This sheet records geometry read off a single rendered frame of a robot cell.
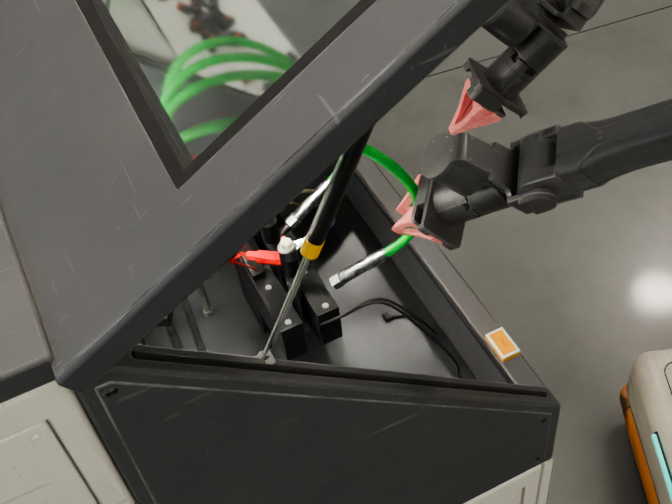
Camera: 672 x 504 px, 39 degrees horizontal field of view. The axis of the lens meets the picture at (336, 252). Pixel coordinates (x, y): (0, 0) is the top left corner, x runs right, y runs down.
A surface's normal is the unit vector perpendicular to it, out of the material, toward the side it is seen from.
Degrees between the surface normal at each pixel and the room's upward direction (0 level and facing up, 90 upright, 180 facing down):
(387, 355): 0
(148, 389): 90
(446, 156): 47
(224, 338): 0
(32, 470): 90
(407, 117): 0
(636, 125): 41
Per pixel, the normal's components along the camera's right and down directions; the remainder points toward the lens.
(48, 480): 0.43, 0.66
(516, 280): -0.09, -0.65
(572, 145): -0.71, -0.36
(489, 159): 0.55, -0.26
